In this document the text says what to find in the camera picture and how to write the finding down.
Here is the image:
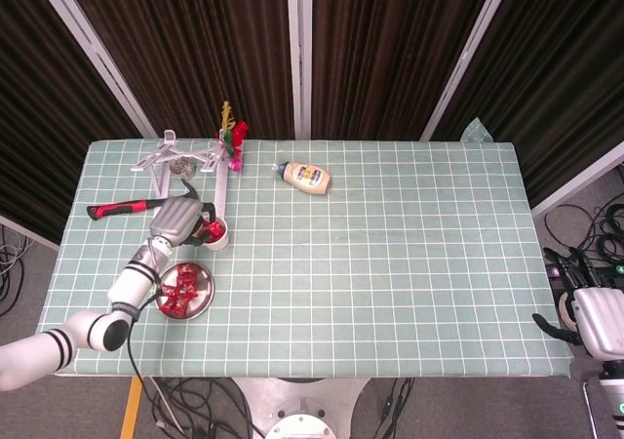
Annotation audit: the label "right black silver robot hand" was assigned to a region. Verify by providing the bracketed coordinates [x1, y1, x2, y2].
[531, 246, 624, 361]

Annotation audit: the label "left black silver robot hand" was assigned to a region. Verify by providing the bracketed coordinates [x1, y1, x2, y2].
[148, 197, 221, 249]

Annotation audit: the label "heap of red candies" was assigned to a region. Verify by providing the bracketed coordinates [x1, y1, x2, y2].
[163, 263, 201, 316]

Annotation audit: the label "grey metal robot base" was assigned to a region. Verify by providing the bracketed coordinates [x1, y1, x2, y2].
[233, 378, 370, 439]

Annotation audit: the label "white paper cup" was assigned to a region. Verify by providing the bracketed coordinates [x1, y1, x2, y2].
[197, 217, 230, 254]

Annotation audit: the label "silver folding laptop stand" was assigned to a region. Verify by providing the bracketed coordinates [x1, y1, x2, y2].
[129, 129, 230, 219]

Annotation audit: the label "white black sneaker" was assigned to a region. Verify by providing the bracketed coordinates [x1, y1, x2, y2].
[557, 292, 579, 331]

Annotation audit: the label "red black claw hammer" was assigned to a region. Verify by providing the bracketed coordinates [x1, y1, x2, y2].
[86, 179, 201, 221]

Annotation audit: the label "round metal plate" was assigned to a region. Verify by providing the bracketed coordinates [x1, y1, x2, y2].
[154, 261, 215, 321]

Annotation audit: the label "colourful feather shuttlecock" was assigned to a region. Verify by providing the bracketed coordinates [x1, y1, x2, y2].
[216, 100, 250, 173]

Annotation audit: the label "mayonnaise squeeze bottle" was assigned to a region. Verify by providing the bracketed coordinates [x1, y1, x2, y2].
[271, 160, 333, 197]

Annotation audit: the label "white partition foot bar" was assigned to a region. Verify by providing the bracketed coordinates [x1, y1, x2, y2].
[0, 213, 62, 251]
[530, 139, 624, 219]

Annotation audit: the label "dark brown curtain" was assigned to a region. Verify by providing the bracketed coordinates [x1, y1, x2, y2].
[431, 0, 624, 209]
[311, 0, 501, 141]
[0, 0, 142, 245]
[58, 0, 296, 140]

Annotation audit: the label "yellow floor tape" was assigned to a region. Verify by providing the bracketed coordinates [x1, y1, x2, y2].
[120, 377, 145, 439]

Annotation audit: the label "green checked tablecloth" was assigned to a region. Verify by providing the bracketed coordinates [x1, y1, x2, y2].
[26, 119, 574, 379]

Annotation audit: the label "tangled black cables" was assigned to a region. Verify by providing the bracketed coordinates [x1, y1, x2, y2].
[543, 163, 624, 264]

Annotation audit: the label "thin floor cables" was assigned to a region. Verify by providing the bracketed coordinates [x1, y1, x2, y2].
[0, 223, 33, 316]

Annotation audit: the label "white partition post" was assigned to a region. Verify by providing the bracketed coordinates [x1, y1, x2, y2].
[419, 0, 518, 142]
[286, 0, 313, 140]
[27, 0, 158, 140]

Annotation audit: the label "black floor cable bundle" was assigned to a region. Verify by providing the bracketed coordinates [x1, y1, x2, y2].
[148, 378, 254, 439]

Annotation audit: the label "black cable with inline block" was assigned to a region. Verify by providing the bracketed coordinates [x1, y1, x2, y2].
[377, 378, 415, 439]

